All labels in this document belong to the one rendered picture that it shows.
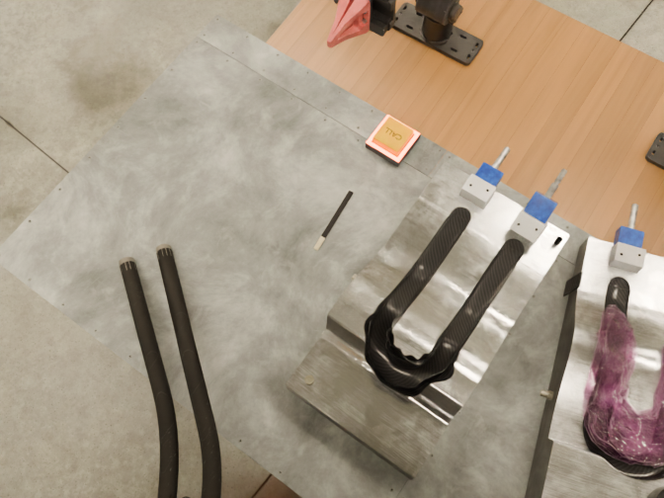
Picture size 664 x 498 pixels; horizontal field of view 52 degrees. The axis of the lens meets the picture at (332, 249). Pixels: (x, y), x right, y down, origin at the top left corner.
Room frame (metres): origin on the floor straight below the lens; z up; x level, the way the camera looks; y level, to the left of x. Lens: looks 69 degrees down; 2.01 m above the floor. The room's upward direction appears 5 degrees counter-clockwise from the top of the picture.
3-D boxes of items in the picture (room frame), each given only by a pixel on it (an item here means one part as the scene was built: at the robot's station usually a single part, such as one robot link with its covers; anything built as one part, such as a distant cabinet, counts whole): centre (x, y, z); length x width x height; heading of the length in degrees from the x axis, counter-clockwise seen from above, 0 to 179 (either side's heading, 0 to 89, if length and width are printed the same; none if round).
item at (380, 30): (0.65, -0.06, 1.20); 0.09 x 0.07 x 0.07; 142
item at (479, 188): (0.54, -0.30, 0.89); 0.13 x 0.05 x 0.05; 141
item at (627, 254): (0.41, -0.54, 0.86); 0.13 x 0.05 x 0.05; 157
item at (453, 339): (0.31, -0.18, 0.92); 0.35 x 0.16 x 0.09; 140
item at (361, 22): (0.67, -0.04, 1.20); 0.09 x 0.07 x 0.07; 142
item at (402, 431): (0.30, -0.16, 0.87); 0.50 x 0.26 x 0.14; 140
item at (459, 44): (0.93, -0.26, 0.84); 0.20 x 0.07 x 0.08; 52
